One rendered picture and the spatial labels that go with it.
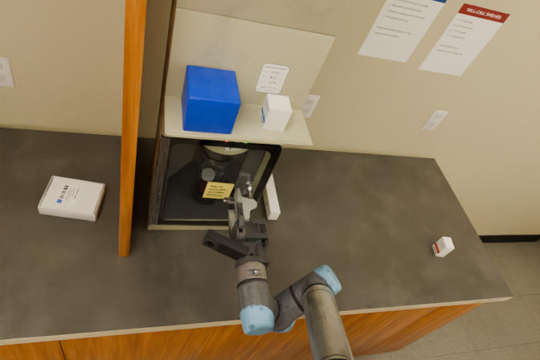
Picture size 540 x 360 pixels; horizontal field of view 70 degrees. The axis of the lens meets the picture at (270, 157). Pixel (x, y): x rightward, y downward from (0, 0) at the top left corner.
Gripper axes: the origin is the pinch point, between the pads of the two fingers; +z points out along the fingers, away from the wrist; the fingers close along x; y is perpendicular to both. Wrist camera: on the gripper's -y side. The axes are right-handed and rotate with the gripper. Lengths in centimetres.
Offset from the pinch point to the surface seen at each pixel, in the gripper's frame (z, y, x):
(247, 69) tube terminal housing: 5.6, -5.1, 40.2
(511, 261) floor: 31, 250, -120
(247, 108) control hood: 3.6, -3.0, 31.0
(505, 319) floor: -9, 213, -120
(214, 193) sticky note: 4.1, -4.3, -2.8
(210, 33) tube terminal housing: 5.6, -14.3, 47.2
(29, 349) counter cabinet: -21, -52, -46
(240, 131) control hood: -3.7, -5.7, 31.0
